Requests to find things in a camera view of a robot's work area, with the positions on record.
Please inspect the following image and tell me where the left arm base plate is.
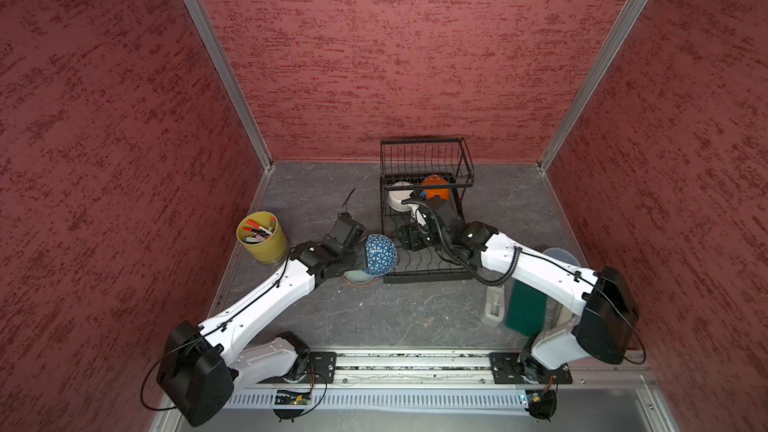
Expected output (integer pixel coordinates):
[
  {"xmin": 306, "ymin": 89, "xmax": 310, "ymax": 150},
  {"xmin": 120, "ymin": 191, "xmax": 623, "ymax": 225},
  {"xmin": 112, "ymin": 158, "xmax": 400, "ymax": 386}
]
[{"xmin": 283, "ymin": 351, "xmax": 338, "ymax": 384}]

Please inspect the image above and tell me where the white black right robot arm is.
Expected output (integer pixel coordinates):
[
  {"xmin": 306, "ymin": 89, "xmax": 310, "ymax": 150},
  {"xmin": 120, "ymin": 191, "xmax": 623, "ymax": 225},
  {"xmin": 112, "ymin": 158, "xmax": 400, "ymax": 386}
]
[{"xmin": 398, "ymin": 193, "xmax": 639, "ymax": 383}]

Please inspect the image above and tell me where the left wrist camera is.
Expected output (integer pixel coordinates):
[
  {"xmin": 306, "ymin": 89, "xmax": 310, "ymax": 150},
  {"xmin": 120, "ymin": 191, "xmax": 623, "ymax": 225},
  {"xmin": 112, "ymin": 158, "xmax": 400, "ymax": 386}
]
[{"xmin": 329, "ymin": 212, "xmax": 366, "ymax": 253}]

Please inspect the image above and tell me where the black wire dish rack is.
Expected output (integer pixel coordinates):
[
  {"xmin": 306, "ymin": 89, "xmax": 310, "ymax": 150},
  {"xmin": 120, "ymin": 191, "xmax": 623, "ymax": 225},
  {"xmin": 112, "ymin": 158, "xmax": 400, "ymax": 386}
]
[{"xmin": 379, "ymin": 137, "xmax": 474, "ymax": 285}]

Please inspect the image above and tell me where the white ceramic bowl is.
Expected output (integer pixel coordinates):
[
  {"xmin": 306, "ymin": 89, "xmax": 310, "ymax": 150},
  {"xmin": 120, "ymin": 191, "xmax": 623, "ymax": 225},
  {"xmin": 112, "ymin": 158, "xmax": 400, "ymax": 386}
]
[{"xmin": 387, "ymin": 181, "xmax": 413, "ymax": 213}]

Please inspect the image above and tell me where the orange plastic bowl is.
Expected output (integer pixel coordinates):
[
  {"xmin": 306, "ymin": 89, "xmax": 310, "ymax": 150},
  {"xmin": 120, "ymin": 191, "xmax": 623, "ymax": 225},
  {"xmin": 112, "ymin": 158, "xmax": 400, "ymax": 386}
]
[{"xmin": 420, "ymin": 174, "xmax": 451, "ymax": 201}]

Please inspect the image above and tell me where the translucent measuring cup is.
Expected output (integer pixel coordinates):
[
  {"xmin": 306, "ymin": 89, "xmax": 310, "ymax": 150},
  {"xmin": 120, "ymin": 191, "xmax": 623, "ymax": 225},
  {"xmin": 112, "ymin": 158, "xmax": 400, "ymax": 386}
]
[{"xmin": 543, "ymin": 247, "xmax": 581, "ymax": 267}]

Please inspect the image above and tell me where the patterned bowl stack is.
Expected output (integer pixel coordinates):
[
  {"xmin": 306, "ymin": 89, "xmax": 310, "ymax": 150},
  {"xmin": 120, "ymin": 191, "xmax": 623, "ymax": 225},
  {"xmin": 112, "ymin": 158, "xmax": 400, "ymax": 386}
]
[{"xmin": 343, "ymin": 270, "xmax": 378, "ymax": 287}]

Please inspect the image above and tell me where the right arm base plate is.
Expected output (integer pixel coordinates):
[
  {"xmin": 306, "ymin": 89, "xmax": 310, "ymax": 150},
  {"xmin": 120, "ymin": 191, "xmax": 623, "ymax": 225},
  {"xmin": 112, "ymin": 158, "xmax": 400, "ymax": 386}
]
[{"xmin": 488, "ymin": 352, "xmax": 573, "ymax": 386}]

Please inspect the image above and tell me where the blue triangle pattern bowl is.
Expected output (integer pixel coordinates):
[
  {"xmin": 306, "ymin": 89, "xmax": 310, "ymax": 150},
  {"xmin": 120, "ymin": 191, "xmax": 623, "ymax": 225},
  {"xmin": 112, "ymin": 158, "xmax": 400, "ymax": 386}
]
[{"xmin": 363, "ymin": 234, "xmax": 398, "ymax": 277}]

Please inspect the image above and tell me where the yellow-green pen cup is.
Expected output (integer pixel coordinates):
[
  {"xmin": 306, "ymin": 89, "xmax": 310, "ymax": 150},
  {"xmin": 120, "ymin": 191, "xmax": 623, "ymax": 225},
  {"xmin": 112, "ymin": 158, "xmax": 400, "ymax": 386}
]
[{"xmin": 236, "ymin": 211, "xmax": 290, "ymax": 265}]

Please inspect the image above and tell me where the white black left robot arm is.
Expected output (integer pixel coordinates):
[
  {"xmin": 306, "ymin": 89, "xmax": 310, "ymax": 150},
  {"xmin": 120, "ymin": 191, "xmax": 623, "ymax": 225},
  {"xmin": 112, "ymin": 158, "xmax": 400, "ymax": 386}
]
[{"xmin": 148, "ymin": 212, "xmax": 366, "ymax": 427}]

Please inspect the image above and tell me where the green sponge pad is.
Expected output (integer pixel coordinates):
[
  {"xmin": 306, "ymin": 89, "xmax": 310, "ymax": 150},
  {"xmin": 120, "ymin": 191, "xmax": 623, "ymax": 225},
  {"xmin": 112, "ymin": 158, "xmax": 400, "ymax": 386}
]
[{"xmin": 505, "ymin": 281, "xmax": 547, "ymax": 337}]

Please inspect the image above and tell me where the red marker in cup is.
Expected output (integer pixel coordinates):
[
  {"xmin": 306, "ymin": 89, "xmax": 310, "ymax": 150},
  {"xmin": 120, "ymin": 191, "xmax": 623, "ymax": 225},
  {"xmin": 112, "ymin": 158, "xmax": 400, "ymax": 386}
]
[{"xmin": 243, "ymin": 220, "xmax": 273, "ymax": 237}]

